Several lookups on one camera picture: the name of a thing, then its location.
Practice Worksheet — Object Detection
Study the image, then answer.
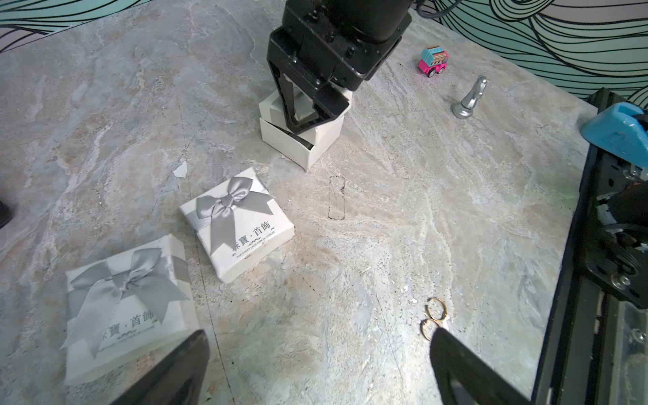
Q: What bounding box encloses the blue right clamp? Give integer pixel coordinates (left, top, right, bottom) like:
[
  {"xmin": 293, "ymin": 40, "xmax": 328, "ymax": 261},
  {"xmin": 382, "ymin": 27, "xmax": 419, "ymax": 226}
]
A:
[{"xmin": 580, "ymin": 102, "xmax": 647, "ymax": 169}]

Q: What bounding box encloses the white gift box left bow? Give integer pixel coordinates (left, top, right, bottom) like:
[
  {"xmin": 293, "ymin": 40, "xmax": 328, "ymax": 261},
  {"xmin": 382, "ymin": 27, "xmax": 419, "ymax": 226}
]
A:
[{"xmin": 62, "ymin": 235, "xmax": 199, "ymax": 386}]

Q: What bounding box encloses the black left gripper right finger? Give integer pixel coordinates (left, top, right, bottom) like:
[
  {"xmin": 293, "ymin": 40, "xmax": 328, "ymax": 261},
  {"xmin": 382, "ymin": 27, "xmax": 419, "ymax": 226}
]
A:
[{"xmin": 430, "ymin": 328, "xmax": 530, "ymax": 405}]

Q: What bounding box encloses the pink small object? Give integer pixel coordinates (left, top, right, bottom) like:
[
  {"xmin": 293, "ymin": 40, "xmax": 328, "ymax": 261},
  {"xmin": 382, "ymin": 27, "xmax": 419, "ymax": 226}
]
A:
[{"xmin": 418, "ymin": 46, "xmax": 449, "ymax": 78}]

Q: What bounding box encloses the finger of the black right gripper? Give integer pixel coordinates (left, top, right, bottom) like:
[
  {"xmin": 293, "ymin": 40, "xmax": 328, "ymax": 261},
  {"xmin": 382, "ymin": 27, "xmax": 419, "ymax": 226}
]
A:
[{"xmin": 268, "ymin": 61, "xmax": 351, "ymax": 134}]

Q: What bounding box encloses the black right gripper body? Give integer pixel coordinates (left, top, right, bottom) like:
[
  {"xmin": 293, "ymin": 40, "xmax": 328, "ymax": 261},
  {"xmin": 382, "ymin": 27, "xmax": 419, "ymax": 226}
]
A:
[{"xmin": 268, "ymin": 0, "xmax": 412, "ymax": 91}]

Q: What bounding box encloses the black ribbed briefcase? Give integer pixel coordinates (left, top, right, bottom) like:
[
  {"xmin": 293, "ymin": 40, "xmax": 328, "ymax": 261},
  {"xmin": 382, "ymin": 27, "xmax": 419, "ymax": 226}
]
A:
[{"xmin": 0, "ymin": 202, "xmax": 13, "ymax": 228}]

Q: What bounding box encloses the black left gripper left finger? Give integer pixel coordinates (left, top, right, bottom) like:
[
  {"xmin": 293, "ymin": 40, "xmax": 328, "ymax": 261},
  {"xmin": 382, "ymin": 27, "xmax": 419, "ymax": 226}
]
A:
[{"xmin": 112, "ymin": 330, "xmax": 210, "ymax": 405}]

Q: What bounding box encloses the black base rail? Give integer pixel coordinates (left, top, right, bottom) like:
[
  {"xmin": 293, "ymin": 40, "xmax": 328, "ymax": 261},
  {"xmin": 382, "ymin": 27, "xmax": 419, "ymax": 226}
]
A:
[{"xmin": 531, "ymin": 88, "xmax": 647, "ymax": 404}]

